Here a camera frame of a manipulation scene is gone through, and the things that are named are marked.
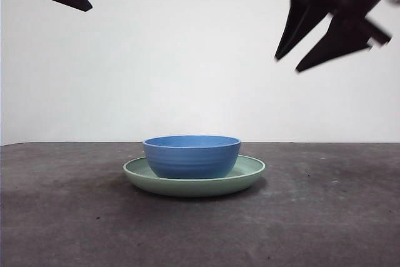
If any blue bowl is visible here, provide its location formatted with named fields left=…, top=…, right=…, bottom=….
left=142, top=135, right=243, bottom=179

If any green plate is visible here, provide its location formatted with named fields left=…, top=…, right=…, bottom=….
left=122, top=154, right=266, bottom=198

